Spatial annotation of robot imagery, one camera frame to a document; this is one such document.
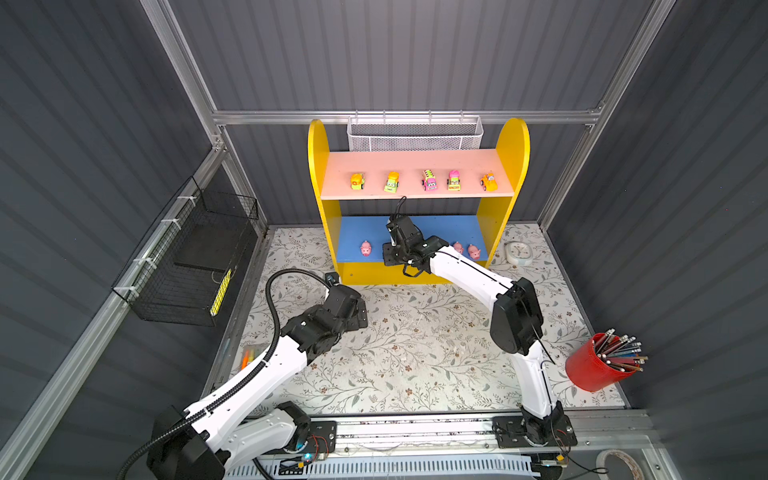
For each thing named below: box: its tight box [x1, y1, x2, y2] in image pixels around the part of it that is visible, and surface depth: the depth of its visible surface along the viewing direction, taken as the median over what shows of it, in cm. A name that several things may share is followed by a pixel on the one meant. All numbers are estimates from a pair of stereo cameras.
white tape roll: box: [596, 448, 645, 480], surface depth 70 cm
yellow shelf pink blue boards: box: [308, 119, 530, 284], surface depth 79 cm
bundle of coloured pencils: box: [595, 328, 649, 372], surface depth 75 cm
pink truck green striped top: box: [421, 169, 438, 191], surface depth 74 cm
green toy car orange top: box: [384, 171, 400, 193], surface depth 74 cm
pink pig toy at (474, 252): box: [468, 244, 481, 260], surface depth 93 cm
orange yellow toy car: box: [479, 172, 499, 192], surface depth 74 cm
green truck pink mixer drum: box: [446, 170, 461, 191], surface depth 74 cm
